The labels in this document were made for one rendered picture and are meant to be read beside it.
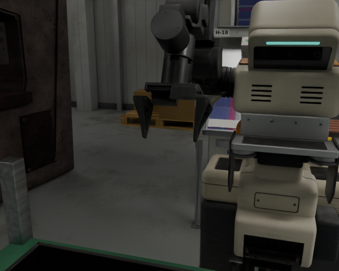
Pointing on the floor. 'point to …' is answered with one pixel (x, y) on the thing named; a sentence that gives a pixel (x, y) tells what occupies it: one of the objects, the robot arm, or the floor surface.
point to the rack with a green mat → (15, 174)
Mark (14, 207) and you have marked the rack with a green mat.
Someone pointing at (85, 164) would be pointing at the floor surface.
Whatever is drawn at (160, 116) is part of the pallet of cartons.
